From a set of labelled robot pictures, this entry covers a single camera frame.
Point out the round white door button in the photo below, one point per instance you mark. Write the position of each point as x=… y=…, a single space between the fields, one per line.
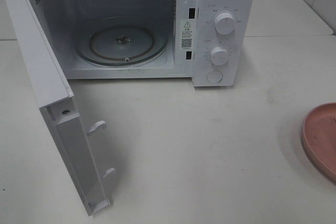
x=214 y=76

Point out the white microwave knob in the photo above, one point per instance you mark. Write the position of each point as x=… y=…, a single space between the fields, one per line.
x=224 y=22
x=219 y=56

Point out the white microwave door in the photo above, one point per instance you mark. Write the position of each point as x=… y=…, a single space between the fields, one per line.
x=56 y=102

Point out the pink round plate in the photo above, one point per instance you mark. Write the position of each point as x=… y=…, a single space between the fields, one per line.
x=318 y=138

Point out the white microwave oven body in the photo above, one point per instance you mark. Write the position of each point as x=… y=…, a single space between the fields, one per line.
x=186 y=54

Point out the glass microwave turntable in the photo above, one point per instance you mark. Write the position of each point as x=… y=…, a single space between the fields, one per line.
x=122 y=41

